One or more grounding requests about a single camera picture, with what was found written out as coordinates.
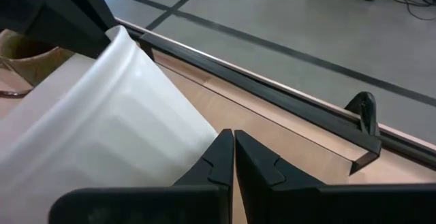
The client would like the brown glazed mug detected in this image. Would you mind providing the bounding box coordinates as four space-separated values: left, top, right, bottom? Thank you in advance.
0 29 76 99

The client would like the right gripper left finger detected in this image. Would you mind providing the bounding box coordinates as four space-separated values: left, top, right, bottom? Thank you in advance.
48 128 236 224

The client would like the black table clamp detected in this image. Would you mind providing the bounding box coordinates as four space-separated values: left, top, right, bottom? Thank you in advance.
344 91 381 137

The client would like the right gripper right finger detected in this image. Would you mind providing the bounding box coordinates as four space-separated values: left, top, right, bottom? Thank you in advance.
234 129 436 224

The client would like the white ceramic mug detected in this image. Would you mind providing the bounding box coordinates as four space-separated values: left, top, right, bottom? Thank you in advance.
0 25 219 224

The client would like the black floor cable bundle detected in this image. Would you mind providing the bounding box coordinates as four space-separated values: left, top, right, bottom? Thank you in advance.
384 0 436 21

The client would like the black aluminium table frame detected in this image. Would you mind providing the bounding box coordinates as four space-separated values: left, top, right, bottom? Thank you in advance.
115 18 436 170

